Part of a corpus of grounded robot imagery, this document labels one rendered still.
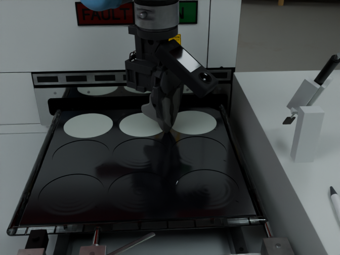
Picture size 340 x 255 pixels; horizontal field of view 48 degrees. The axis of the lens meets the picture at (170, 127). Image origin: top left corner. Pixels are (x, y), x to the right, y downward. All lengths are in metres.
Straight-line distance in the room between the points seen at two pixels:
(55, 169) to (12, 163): 0.20
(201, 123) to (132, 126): 0.14
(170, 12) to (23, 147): 0.47
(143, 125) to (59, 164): 0.19
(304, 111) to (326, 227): 0.16
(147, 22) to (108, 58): 0.23
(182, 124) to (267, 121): 0.19
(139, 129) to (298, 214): 0.37
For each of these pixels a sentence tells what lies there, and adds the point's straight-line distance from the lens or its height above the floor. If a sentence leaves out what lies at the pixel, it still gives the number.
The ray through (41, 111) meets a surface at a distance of 0.93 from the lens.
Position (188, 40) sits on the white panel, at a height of 1.04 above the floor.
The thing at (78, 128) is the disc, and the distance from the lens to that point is 0.81.
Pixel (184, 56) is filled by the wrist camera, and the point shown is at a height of 1.07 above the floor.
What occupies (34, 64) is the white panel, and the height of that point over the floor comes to 0.99.
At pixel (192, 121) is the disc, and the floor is 0.90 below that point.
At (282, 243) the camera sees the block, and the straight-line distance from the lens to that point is 0.55.
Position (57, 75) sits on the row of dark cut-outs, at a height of 0.97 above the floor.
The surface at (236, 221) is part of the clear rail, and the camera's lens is 0.58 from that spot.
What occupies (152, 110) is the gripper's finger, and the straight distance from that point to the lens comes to 0.74.
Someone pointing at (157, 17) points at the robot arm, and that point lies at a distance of 0.65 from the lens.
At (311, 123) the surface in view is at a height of 1.03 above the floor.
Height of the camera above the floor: 1.30
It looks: 31 degrees down
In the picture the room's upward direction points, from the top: straight up
